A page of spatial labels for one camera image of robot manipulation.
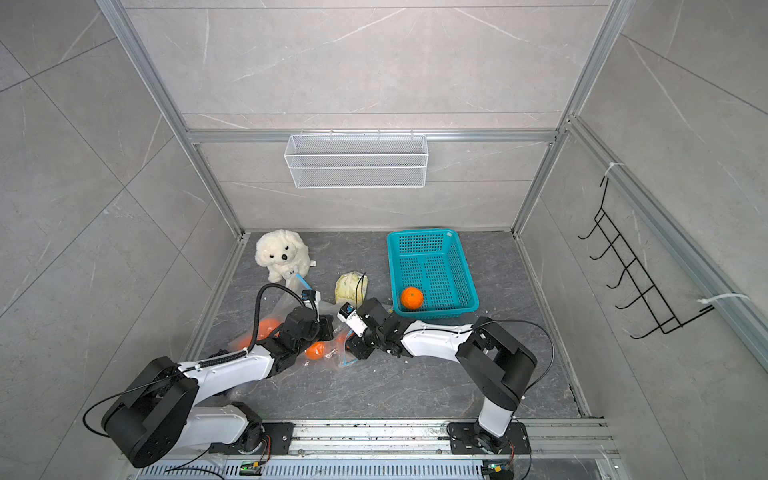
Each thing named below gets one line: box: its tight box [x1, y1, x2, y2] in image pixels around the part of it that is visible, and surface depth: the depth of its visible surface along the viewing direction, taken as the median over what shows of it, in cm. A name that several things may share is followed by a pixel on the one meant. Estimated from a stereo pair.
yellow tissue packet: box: [335, 270, 369, 305], surface depth 100 cm
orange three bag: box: [402, 286, 424, 310], surface depth 95 cm
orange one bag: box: [304, 342, 325, 360], surface depth 83 cm
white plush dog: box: [254, 229, 316, 284], surface depth 94 cm
